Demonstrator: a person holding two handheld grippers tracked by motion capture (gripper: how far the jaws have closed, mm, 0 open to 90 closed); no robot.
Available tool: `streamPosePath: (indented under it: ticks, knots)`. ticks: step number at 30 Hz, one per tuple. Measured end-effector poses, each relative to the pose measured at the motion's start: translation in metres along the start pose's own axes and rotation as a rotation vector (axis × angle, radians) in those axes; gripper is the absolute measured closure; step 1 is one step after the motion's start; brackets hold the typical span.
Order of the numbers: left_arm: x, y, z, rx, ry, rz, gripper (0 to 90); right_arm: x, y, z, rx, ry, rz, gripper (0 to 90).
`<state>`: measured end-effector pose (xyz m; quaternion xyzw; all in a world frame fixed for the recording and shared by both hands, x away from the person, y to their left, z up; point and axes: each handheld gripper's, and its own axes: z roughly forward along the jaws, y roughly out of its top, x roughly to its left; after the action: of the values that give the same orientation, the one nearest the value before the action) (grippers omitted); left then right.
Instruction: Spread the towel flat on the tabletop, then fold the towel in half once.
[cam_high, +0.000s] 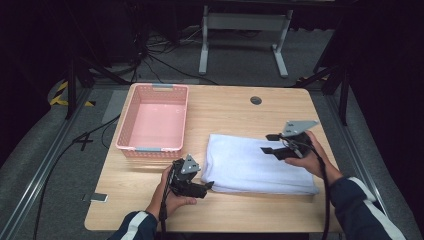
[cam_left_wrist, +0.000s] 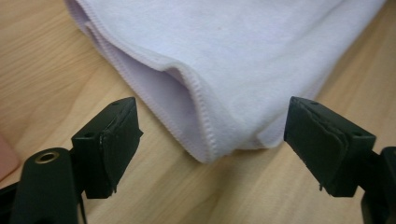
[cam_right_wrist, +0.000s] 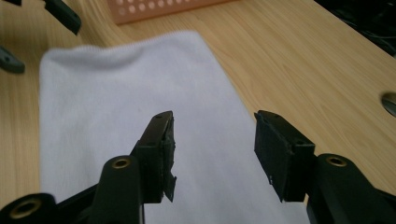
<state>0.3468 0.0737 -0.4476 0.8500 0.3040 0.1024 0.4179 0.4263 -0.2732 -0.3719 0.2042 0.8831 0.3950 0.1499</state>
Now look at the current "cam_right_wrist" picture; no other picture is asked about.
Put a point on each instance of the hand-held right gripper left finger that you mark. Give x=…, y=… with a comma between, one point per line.
x=154, y=155

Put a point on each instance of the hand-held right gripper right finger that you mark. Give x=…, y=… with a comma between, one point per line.
x=283, y=155

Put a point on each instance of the pink perforated plastic basket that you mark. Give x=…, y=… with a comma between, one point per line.
x=155, y=11

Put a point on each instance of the light lavender printed towel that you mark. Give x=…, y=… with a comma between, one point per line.
x=109, y=102

